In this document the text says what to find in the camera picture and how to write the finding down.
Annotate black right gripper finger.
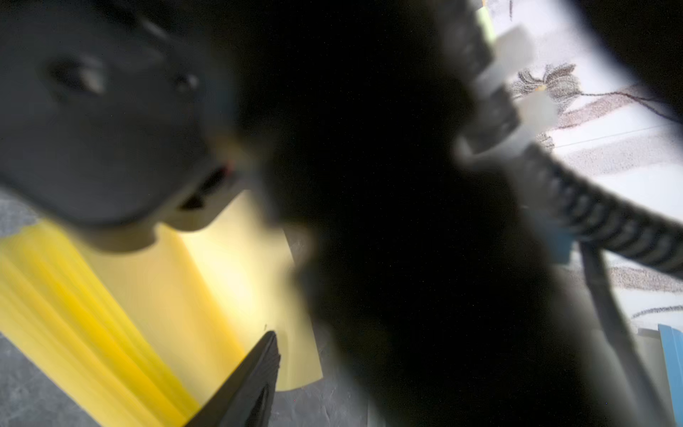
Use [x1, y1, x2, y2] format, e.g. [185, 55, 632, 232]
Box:
[186, 331, 281, 427]

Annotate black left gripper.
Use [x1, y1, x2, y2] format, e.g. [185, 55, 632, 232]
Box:
[1, 1, 243, 252]

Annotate large yellow memo pad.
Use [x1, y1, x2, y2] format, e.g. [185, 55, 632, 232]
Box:
[1, 191, 323, 426]

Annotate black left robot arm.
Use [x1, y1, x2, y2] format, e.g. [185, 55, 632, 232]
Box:
[1, 1, 639, 426]

